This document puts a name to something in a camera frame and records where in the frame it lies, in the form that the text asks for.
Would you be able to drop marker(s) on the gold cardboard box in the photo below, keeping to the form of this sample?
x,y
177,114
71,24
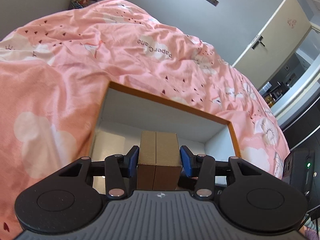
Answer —
x,y
159,162

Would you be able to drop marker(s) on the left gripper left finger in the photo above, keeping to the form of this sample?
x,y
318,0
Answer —
x,y
121,173

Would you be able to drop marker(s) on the orange cardboard box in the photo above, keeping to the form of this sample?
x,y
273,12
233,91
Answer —
x,y
126,112

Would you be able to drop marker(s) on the pink patterned duvet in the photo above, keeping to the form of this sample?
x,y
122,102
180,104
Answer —
x,y
55,72

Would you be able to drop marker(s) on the cream room door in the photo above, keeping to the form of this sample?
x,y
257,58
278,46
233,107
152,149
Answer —
x,y
274,44

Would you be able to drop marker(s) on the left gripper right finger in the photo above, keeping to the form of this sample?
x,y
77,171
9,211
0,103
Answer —
x,y
198,173

